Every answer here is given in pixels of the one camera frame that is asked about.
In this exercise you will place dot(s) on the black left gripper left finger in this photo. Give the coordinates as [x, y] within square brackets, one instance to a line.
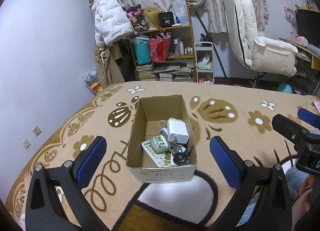
[44, 210]

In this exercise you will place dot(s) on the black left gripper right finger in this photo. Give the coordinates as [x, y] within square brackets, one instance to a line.
[272, 210]

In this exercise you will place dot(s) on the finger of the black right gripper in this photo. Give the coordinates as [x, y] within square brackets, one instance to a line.
[309, 117]

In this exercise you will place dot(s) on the black key bunch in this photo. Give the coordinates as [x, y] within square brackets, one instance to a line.
[180, 155]

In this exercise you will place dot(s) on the green white oval card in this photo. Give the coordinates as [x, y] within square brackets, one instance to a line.
[160, 159]

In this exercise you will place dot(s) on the white power adapter block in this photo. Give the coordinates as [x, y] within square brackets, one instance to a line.
[177, 131]

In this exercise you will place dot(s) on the brown cardboard box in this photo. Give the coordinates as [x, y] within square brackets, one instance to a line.
[151, 118]

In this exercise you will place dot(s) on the green cartoon earbud case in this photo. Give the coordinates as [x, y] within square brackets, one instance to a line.
[159, 143]

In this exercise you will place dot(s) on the blue jeans leg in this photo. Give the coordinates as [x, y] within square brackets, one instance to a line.
[298, 184]

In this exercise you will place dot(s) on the bare foot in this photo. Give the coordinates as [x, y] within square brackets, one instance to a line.
[27, 179]

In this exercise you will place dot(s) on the teal round object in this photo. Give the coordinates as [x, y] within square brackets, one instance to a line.
[285, 88]

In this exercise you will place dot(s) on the white padded chair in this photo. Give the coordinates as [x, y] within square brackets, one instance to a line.
[249, 45]

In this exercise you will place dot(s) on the bag of plush toys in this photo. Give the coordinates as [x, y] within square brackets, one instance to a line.
[92, 81]

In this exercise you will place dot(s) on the white metal trolley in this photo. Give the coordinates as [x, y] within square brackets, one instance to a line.
[204, 62]

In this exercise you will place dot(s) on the beige hanging coat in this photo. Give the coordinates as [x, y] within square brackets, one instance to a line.
[107, 68]

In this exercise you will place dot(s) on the stack of books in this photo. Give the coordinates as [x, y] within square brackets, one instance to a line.
[145, 72]

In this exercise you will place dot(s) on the wooden bookshelf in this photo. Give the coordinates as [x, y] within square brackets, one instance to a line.
[180, 64]

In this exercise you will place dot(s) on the red patterned gift bag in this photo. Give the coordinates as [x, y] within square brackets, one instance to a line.
[159, 47]

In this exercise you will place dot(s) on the black box number 40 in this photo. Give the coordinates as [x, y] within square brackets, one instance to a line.
[166, 19]

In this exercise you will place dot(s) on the teal storage bag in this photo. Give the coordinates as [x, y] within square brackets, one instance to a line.
[142, 49]

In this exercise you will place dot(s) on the white puffer jacket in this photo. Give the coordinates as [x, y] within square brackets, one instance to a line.
[110, 22]

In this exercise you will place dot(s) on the wall socket lower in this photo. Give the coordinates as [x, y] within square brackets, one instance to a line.
[26, 144]

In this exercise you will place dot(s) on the wall socket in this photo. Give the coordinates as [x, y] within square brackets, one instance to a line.
[26, 144]
[36, 130]

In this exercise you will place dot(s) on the wall socket upper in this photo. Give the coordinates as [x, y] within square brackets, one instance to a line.
[36, 130]

